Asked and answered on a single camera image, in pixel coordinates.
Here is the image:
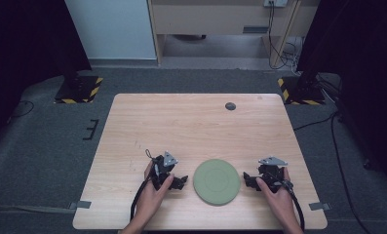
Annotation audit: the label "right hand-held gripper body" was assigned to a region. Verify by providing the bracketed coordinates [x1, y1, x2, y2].
[257, 156, 289, 194]

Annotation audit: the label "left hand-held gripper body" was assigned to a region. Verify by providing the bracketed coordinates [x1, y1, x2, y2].
[150, 151, 179, 191]

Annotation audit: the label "green round plate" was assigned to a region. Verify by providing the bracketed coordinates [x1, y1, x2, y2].
[192, 158, 242, 207]

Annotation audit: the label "person's left hand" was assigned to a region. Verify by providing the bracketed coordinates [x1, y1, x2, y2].
[134, 160, 175, 227]

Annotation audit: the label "person's right hand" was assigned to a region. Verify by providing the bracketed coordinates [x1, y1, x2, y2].
[255, 167, 302, 229]

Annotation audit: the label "grey tape piece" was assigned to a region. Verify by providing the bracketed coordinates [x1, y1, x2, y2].
[308, 201, 332, 212]
[68, 200, 93, 211]

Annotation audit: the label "black striped stand base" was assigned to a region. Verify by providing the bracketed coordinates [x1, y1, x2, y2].
[54, 75, 104, 105]
[277, 76, 327, 106]

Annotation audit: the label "white partition panel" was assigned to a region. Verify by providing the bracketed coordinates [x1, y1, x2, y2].
[64, 0, 158, 60]

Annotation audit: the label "dark curtain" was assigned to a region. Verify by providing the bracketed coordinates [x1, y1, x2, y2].
[0, 0, 94, 149]
[296, 0, 387, 193]

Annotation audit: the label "light wooden desk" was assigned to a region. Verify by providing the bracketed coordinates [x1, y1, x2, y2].
[147, 0, 322, 68]

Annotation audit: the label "grey power strip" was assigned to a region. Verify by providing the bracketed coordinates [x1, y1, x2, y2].
[263, 0, 289, 8]

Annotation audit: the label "thin black cord loop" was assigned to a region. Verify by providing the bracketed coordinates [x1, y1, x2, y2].
[144, 148, 157, 162]

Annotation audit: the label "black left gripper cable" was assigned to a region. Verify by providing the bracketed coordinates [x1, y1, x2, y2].
[130, 176, 151, 222]

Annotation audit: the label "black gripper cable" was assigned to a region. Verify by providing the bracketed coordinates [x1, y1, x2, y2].
[130, 176, 151, 222]
[280, 179, 306, 232]

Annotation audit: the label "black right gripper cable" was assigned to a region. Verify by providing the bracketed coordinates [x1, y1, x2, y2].
[280, 179, 306, 232]

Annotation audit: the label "long black floor cable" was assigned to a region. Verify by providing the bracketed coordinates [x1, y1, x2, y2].
[292, 111, 374, 234]

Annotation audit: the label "black hanging cables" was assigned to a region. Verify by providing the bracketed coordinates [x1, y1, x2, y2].
[267, 2, 300, 70]

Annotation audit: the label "thin black floor cable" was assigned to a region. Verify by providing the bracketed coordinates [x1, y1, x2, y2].
[6, 99, 36, 125]

